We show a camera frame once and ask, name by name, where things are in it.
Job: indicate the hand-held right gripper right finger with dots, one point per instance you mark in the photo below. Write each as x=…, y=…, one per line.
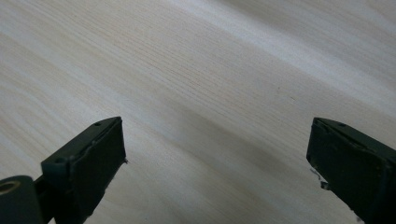
x=355, y=165

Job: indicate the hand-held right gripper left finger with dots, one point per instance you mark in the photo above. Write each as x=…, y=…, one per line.
x=90, y=168

